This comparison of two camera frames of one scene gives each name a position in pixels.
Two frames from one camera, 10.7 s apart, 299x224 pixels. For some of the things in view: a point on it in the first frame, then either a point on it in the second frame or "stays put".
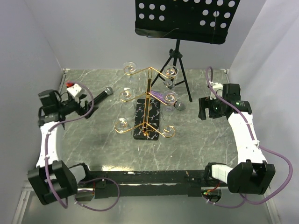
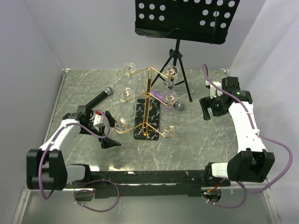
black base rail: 128,184 stays put
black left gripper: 80,110 to 106,142
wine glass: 127,104 stays put
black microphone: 108,91 stays put
